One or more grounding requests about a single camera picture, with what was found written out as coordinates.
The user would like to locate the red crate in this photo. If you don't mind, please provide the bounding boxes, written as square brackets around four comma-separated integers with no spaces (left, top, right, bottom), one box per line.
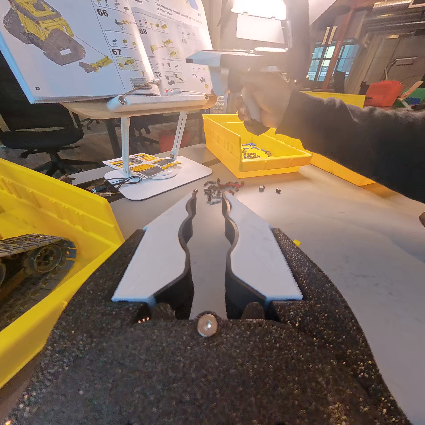
[158,129,192,151]

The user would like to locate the white book stand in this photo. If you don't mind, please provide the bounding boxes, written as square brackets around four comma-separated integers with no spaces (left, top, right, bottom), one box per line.
[61,94,217,175]

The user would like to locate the person's right hand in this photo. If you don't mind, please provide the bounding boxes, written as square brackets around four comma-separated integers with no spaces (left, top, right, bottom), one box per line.
[229,74,293,129]

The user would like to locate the clear handled screwdriver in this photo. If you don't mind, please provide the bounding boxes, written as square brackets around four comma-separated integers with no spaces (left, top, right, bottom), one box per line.
[87,185,117,198]

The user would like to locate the bright light panel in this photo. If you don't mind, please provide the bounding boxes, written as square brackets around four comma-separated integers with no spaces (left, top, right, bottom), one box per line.
[230,0,293,46]

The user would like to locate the empty yellow storage bin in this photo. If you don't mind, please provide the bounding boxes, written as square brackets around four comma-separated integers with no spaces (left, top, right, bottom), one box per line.
[276,128,377,187]

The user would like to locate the white rounded board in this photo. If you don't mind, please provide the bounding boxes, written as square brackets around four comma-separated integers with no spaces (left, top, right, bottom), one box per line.
[104,155,213,202]

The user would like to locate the far yellow bin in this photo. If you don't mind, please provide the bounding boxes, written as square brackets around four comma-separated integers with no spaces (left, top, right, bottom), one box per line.
[300,91,366,109]

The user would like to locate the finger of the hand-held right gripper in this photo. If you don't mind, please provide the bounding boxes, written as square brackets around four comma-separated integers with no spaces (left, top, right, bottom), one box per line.
[185,50,223,67]

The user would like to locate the pile of small toy parts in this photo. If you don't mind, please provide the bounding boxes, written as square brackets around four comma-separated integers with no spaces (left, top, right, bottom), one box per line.
[203,179,245,206]

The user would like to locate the blue black bricks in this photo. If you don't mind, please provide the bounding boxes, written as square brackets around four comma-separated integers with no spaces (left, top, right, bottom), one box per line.
[241,142,273,160]

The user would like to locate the open instruction booklet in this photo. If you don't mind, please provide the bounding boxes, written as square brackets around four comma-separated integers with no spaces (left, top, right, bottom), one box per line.
[0,0,214,104]

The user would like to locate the yellow bin with parts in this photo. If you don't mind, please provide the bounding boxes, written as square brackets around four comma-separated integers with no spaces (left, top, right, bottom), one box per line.
[203,114,313,179]

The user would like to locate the printed sticker sheet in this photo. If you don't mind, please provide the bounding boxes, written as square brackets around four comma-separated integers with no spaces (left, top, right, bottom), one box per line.
[102,153,183,179]

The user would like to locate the black cable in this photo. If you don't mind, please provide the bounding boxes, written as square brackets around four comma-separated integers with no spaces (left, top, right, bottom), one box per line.
[106,175,143,192]

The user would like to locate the grey desk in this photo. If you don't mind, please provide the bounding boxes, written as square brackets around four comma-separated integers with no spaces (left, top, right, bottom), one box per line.
[66,143,425,425]

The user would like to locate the yellow bin with toy vehicle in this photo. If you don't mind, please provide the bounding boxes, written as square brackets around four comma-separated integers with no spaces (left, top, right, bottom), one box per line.
[0,158,125,389]

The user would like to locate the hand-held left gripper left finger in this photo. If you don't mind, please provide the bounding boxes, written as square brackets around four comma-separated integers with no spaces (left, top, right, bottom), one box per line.
[112,191,197,303]

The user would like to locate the toy kit cardboard box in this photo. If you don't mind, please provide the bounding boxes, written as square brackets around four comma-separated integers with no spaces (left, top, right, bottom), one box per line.
[212,93,230,115]

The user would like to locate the orange red bag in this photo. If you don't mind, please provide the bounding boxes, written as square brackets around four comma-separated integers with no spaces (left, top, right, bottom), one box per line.
[364,81,404,108]

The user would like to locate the yellow tracked toy vehicle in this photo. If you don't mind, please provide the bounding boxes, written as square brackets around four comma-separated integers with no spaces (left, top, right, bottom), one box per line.
[0,233,78,329]

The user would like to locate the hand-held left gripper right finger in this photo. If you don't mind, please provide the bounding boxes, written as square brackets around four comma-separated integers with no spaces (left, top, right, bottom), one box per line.
[221,191,303,302]

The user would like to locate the black office chair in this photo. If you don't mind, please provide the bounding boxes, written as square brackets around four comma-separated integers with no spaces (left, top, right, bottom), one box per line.
[0,53,102,177]

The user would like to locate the person's right forearm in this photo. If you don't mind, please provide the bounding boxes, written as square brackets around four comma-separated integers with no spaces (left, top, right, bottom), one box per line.
[276,88,425,204]

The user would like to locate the building window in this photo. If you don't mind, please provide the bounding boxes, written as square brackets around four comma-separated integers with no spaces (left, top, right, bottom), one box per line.
[308,44,361,82]

